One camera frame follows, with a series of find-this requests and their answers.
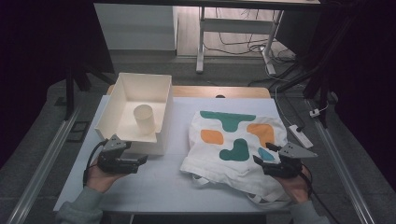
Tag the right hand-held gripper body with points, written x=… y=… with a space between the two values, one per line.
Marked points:
x=286 y=166

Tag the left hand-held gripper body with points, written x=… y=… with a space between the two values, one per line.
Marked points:
x=116 y=163

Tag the white cup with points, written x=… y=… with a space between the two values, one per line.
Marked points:
x=145 y=119

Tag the white tote bag coloured shapes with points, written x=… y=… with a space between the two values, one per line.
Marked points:
x=218 y=168

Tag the white storage box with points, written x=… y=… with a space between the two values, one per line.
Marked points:
x=124 y=93

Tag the person's left hand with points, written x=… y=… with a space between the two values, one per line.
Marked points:
x=99 y=180

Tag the person's right hand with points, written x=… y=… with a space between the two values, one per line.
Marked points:
x=297 y=188

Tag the white table cover board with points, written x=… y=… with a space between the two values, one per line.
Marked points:
x=149 y=186

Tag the white power strip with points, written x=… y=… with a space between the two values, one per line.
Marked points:
x=301 y=136

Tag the black floor plate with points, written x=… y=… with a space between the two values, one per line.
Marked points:
x=79 y=131

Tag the small white plug adapter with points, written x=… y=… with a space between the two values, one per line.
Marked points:
x=315 y=113

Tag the black metal stand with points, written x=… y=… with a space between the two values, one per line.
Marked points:
x=70 y=90
x=320 y=77

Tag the black curtain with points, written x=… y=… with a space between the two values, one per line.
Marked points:
x=367 y=77
x=37 y=46

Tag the white cabinet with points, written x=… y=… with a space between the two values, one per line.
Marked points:
x=137 y=28

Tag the aluminium rail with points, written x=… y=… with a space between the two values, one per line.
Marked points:
x=40 y=165
x=342 y=168

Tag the white desk frame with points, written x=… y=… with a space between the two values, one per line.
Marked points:
x=236 y=25

